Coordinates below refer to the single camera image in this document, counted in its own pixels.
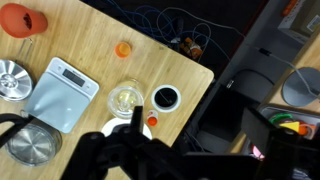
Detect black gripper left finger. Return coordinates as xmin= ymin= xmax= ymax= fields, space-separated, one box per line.
xmin=61 ymin=105 xmax=188 ymax=180

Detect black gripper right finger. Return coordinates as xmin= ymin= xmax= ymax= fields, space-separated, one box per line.
xmin=241 ymin=108 xmax=320 ymax=180

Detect dark red beans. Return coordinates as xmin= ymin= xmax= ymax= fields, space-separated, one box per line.
xmin=22 ymin=13 xmax=33 ymax=30

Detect red plastic cup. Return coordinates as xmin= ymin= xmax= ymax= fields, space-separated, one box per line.
xmin=0 ymin=2 xmax=49 ymax=38

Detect white bowl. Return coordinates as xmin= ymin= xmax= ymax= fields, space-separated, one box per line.
xmin=100 ymin=117 xmax=153 ymax=141

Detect small orange cup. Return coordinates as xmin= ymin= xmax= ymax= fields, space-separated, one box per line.
xmin=114 ymin=41 xmax=133 ymax=59

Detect green yellow toy stack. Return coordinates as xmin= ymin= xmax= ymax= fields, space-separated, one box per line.
xmin=269 ymin=112 xmax=301 ymax=134

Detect orange toy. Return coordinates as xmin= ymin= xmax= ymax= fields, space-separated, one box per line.
xmin=298 ymin=122 xmax=317 ymax=136

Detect pink toy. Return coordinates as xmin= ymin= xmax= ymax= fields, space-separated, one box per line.
xmin=251 ymin=144 xmax=266 ymax=160

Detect black tray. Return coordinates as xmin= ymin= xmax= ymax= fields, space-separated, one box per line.
xmin=259 ymin=104 xmax=320 ymax=141

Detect glass jar with yellow liquid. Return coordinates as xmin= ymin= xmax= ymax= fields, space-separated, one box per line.
xmin=107 ymin=78 xmax=145 ymax=120

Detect white bottle with orange cap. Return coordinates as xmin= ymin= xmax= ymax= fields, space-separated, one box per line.
xmin=146 ymin=109 xmax=160 ymax=127

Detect white digital kitchen scale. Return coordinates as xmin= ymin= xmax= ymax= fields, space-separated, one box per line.
xmin=23 ymin=56 xmax=100 ymax=134

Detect black office chair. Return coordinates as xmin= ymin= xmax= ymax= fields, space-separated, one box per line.
xmin=196 ymin=68 xmax=275 ymax=154

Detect white ringed table grommet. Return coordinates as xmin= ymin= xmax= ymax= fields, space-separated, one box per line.
xmin=150 ymin=84 xmax=183 ymax=114

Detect round steel kettle lid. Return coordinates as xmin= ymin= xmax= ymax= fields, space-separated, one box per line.
xmin=0 ymin=59 xmax=34 ymax=103

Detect cardboard box with white labels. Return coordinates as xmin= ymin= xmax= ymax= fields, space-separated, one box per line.
xmin=278 ymin=0 xmax=320 ymax=44

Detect orange black plug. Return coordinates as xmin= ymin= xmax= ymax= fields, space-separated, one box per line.
xmin=179 ymin=36 xmax=204 ymax=61

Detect grey power cable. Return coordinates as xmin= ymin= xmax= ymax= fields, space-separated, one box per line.
xmin=156 ymin=6 xmax=320 ymax=98

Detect blue cable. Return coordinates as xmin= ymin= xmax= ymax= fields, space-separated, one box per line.
xmin=106 ymin=0 xmax=231 ymax=64

